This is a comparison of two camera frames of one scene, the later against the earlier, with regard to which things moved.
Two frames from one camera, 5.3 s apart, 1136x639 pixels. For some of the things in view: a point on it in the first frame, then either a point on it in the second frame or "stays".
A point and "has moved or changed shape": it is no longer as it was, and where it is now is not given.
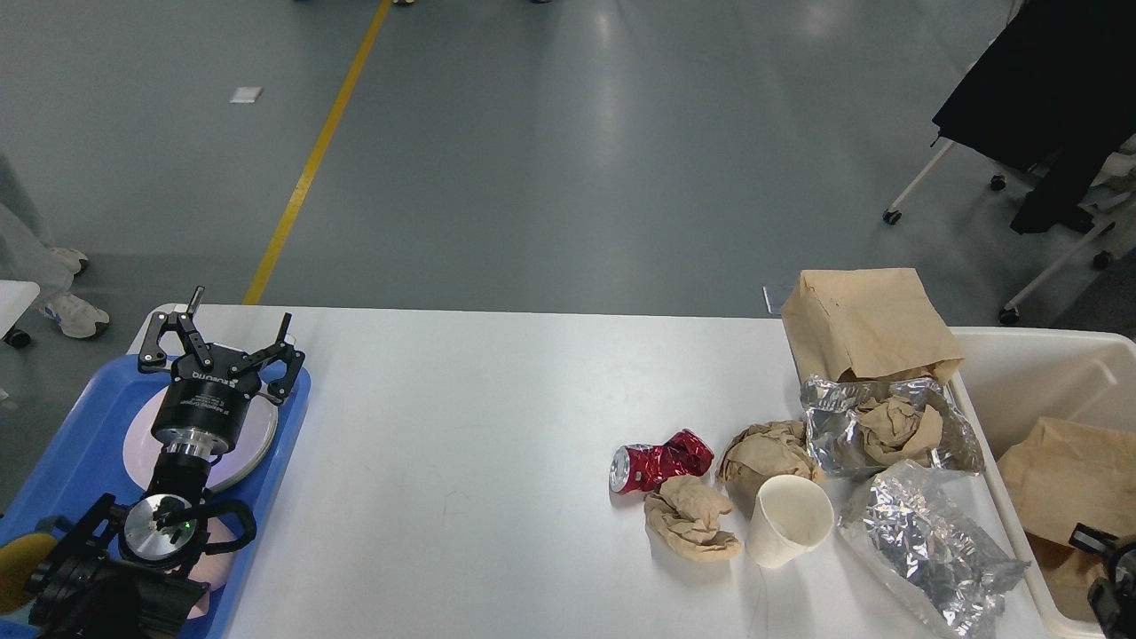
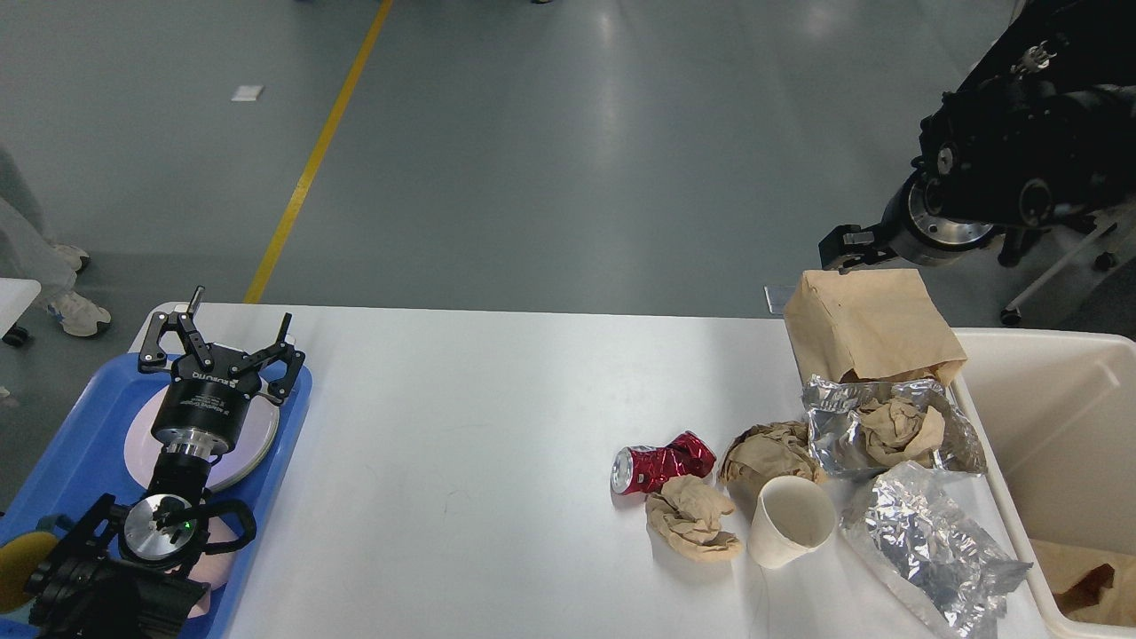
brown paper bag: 869,322 stays
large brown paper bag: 1067,473 has moved or changed shape
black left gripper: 212,399 stays
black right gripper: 1112,599 to 906,239
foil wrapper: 942,533 stays
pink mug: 212,569 stays
